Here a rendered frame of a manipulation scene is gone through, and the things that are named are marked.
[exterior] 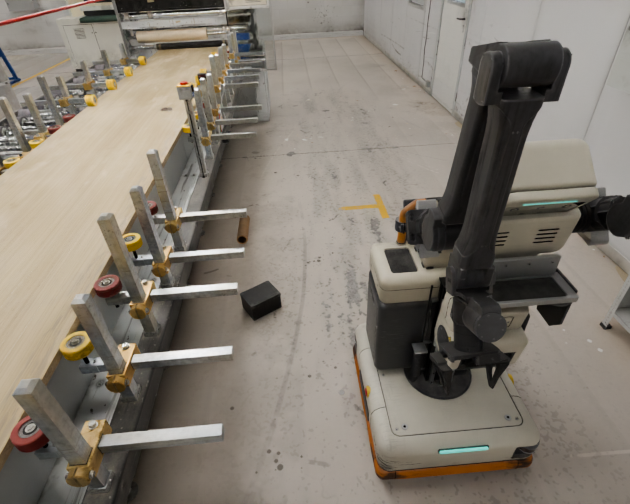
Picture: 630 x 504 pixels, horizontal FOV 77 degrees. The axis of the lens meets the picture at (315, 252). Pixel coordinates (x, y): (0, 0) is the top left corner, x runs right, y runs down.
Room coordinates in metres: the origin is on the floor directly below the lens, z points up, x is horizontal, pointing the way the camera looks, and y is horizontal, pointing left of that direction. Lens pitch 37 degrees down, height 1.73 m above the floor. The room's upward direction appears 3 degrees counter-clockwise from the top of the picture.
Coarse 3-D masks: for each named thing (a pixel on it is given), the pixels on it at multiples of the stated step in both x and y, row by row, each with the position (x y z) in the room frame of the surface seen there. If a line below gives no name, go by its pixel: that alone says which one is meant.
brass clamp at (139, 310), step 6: (150, 282) 1.05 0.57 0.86; (144, 288) 1.02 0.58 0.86; (150, 288) 1.01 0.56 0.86; (156, 288) 1.05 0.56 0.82; (144, 300) 0.96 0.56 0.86; (150, 300) 0.98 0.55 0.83; (132, 306) 0.94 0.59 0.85; (138, 306) 0.93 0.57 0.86; (144, 306) 0.94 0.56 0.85; (150, 306) 0.97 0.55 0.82; (132, 312) 0.92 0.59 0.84; (138, 312) 0.92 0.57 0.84; (144, 312) 0.92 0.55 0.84; (138, 318) 0.92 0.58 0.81
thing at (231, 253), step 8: (232, 248) 1.28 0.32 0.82; (240, 248) 1.28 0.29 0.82; (144, 256) 1.26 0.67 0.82; (176, 256) 1.25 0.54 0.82; (184, 256) 1.24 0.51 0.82; (192, 256) 1.25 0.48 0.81; (200, 256) 1.25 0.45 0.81; (208, 256) 1.25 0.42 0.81; (216, 256) 1.25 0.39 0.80; (224, 256) 1.25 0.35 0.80; (232, 256) 1.25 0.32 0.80; (240, 256) 1.25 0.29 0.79; (136, 264) 1.23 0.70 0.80; (144, 264) 1.23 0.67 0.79
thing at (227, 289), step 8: (168, 288) 1.02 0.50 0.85; (176, 288) 1.02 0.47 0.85; (184, 288) 1.02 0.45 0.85; (192, 288) 1.02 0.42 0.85; (200, 288) 1.01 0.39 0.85; (208, 288) 1.01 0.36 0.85; (216, 288) 1.01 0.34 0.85; (224, 288) 1.01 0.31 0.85; (232, 288) 1.01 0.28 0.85; (120, 296) 0.99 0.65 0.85; (128, 296) 0.99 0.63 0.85; (152, 296) 0.99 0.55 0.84; (160, 296) 0.99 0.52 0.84; (168, 296) 0.99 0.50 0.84; (176, 296) 1.00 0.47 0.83; (184, 296) 1.00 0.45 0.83; (192, 296) 1.00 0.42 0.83; (200, 296) 1.00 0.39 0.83; (208, 296) 1.00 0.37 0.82; (216, 296) 1.00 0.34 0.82; (112, 304) 0.98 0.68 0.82; (120, 304) 0.98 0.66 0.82
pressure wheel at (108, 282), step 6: (108, 276) 1.03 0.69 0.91; (114, 276) 1.03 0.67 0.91; (96, 282) 1.00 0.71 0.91; (102, 282) 1.00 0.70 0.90; (108, 282) 1.00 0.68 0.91; (114, 282) 1.00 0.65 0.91; (120, 282) 1.01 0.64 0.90; (96, 288) 0.97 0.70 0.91; (102, 288) 0.97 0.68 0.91; (108, 288) 0.97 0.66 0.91; (114, 288) 0.98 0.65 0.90; (120, 288) 0.99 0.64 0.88; (102, 294) 0.96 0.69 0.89; (108, 294) 0.96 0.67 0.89; (114, 294) 0.97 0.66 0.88
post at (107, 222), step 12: (108, 216) 0.96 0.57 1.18; (108, 228) 0.95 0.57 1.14; (108, 240) 0.95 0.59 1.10; (120, 240) 0.96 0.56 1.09; (120, 252) 0.95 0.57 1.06; (120, 264) 0.95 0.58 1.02; (132, 264) 0.98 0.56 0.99; (132, 276) 0.95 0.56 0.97; (132, 288) 0.95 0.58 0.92; (132, 300) 0.95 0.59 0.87; (144, 324) 0.95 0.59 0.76; (156, 324) 0.97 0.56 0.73
